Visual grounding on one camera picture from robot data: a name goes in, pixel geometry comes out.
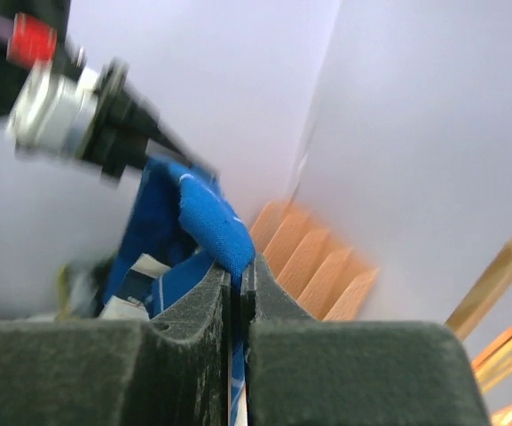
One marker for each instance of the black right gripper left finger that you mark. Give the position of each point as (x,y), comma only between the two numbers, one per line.
(104,368)

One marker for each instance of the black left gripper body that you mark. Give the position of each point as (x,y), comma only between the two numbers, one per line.
(124,124)

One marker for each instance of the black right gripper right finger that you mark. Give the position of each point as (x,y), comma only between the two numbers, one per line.
(301,371)

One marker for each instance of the blue plaid shirt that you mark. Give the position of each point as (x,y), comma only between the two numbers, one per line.
(178,273)

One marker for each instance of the wooden hanger stand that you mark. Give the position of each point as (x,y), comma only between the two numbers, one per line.
(484,294)

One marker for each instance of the pink plastic file organizer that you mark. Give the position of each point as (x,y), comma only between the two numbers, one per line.
(323,273)

